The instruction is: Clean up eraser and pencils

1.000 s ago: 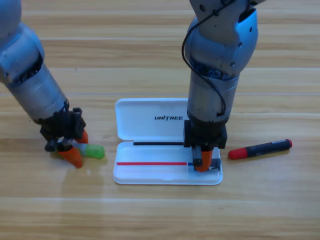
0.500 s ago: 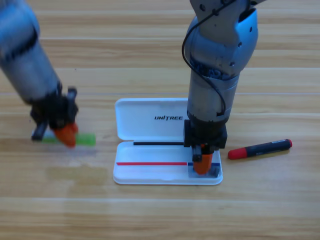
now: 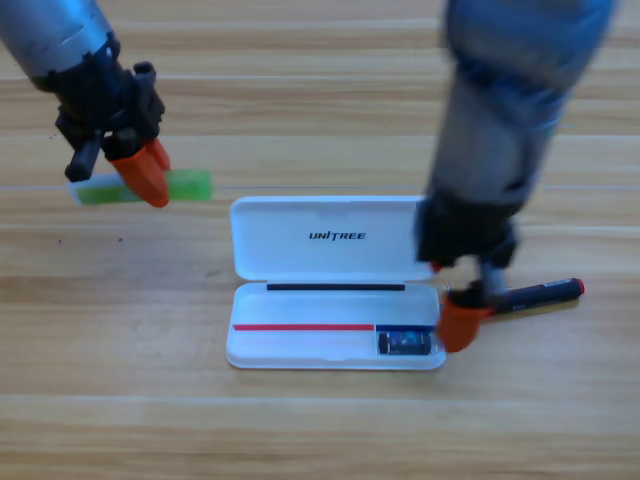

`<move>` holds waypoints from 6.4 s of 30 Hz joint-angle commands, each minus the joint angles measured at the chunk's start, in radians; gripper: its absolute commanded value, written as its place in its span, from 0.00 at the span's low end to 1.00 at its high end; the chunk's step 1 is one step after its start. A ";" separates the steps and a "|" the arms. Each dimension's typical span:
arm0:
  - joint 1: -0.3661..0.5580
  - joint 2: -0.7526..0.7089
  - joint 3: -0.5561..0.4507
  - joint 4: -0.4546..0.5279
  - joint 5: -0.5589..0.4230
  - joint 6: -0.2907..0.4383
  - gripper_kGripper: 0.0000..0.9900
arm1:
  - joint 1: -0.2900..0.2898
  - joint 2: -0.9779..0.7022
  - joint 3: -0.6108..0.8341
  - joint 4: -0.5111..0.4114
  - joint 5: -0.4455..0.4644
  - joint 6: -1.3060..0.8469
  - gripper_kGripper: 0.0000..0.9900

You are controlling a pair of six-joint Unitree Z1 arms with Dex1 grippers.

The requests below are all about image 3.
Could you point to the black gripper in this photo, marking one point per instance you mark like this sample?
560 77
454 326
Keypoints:
465 235
110 100

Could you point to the red and black marker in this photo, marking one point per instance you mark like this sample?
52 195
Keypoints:
545 294

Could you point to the white Unitree pencil case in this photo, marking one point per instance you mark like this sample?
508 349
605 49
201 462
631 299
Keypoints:
320 250

